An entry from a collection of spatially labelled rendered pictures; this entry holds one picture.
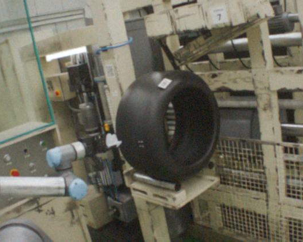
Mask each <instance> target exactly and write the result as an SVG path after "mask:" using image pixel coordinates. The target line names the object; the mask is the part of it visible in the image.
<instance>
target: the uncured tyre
mask: <svg viewBox="0 0 303 242"><path fill-rule="evenodd" d="M165 78H166V79H168V80H171V82H170V83H169V84H168V85H167V86H166V88H161V87H159V86H158V85H159V84H160V83H161V82H162V81H163V80H164V79H165ZM170 102H171V104H172V106H173V109H174V114H175V130H174V135H173V138H172V140H171V142H170V144H169V146H168V147H166V143H165V140H164V119H165V115H166V111H167V108H168V106H169V104H170ZM120 131H126V133H125V132H120ZM219 133H220V113H219V107H218V103H217V101H216V98H215V96H214V94H213V92H212V90H211V89H210V87H209V86H208V84H206V82H205V81H204V80H203V79H202V78H200V77H199V76H198V75H196V74H194V73H192V72H189V71H185V70H182V69H177V70H164V71H153V72H150V73H147V74H144V75H142V76H141V77H139V78H137V79H136V80H134V81H133V82H132V83H131V84H130V85H129V86H128V88H127V89H126V91H125V92H124V94H123V96H122V98H121V100H120V102H119V105H118V109H117V114H116V118H115V134H116V137H117V140H118V141H121V144H120V145H119V146H118V147H119V149H120V152H121V154H122V156H123V157H124V159H125V160H126V162H127V163H128V164H129V165H130V166H131V167H132V168H134V169H135V170H136V171H138V172H139V173H141V174H143V175H146V176H150V177H155V178H158V179H165V180H169V181H174V182H176V181H181V180H186V179H189V178H191V177H193V176H195V175H196V174H198V173H199V172H200V171H201V170H202V169H203V168H204V167H205V165H206V164H207V163H208V162H209V160H210V159H211V157H212V155H213V154H214V152H215V149H216V146H217V144H218V139H219ZM138 140H143V142H144V147H145V148H140V147H139V142H138ZM146 172H150V173H151V175H150V174H148V173H146Z"/></svg>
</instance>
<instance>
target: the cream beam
mask: <svg viewBox="0 0 303 242"><path fill-rule="evenodd" d="M254 2H255V1H254V0H208V1H202V2H199V3H195V4H190V5H186V6H183V7H177V8H174V9H170V10H164V11H161V12H158V13H154V14H150V15H147V16H144V22H145V27H146V31H147V36H148V40H151V39H157V38H160V37H166V36H171V35H180V34H184V33H190V32H195V31H196V32H198V31H204V30H207V29H216V28H221V27H230V26H234V25H241V24H247V23H246V22H247V18H246V10H245V8H247V7H249V6H250V5H252V4H253V3H254ZM224 5H225V8H226V12H227V19H228V22H223V23H220V24H214V23H213V20H212V16H211V9H212V8H215V7H218V6H219V7H221V6H224Z"/></svg>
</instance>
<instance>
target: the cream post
mask: <svg viewBox="0 0 303 242"><path fill-rule="evenodd" d="M89 5H90V8H91V13H92V19H93V23H94V27H95V33H96V37H97V40H98V45H99V49H101V47H113V46H118V45H121V44H124V43H127V42H128V36H127V34H126V28H125V24H124V19H123V16H122V8H121V4H120V1H119V0H89ZM100 56H101V59H102V63H103V68H104V73H105V76H106V83H107V87H108V91H109V95H110V100H111V105H112V108H113V113H114V117H115V118H116V113H117V109H118V105H119V102H120V100H121V98H122V96H123V94H124V92H125V91H126V89H127V88H128V86H129V85H130V84H131V83H132V82H133V81H134V80H136V76H135V73H134V67H133V63H132V57H131V54H130V49H129V45H125V46H122V47H118V48H113V49H108V50H107V51H105V52H102V51H100ZM105 65H113V71H114V75H115V77H110V78H107V73H106V68H105ZM115 90H116V91H117V94H118V95H117V96H113V94H112V91H115ZM133 198H134V202H135V206H136V210H137V215H138V218H139V222H140V226H141V231H142V233H143V238H144V242H171V241H170V236H169V232H168V228H167V224H166V218H165V213H164V208H163V206H161V205H158V204H156V203H152V202H149V201H146V200H143V199H140V198H137V197H135V196H134V197H133Z"/></svg>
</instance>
